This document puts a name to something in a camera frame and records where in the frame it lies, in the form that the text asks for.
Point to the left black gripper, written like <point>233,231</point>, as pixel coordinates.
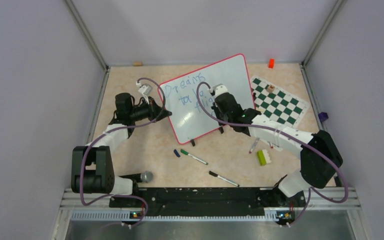
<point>155,111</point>

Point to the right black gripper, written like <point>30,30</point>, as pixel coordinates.
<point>216,109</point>

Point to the white board with pink frame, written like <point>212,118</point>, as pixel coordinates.
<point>190,103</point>

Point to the blue marker cap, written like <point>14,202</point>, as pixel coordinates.
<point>176,153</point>

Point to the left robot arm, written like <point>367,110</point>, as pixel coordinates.
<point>92,169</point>

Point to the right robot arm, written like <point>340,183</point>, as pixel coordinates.
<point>319,157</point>

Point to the right black whiteboard foot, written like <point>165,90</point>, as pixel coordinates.
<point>221,129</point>

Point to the black whiteboard foot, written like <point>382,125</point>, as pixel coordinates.
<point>221,129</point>
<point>192,141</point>

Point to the left black whiteboard foot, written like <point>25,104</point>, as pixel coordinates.
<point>192,141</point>

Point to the cream chess piece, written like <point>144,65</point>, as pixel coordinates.
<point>262,110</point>

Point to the green capped marker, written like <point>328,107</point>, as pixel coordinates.
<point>194,157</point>

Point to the wooden cube chess piece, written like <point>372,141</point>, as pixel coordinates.
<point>271,88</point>

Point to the pink purple marker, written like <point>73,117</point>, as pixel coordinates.
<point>254,145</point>

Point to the green white chessboard mat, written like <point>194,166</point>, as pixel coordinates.
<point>280,106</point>

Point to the small cork piece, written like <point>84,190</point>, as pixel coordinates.
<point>137,64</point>

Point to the green white toy brick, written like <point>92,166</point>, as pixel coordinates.
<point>263,157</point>

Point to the orange toy block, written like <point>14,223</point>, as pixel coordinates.
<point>271,63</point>

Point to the black capped marker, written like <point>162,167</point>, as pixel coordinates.
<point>224,179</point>

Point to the purple toy block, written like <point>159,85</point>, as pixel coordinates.
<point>323,116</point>

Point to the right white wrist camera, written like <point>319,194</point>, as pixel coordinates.
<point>220,89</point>

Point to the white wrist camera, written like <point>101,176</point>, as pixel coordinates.
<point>220,89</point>
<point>145,90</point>

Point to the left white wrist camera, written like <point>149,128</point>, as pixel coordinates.
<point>145,90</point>

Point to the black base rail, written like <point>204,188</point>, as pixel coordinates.
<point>208,201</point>

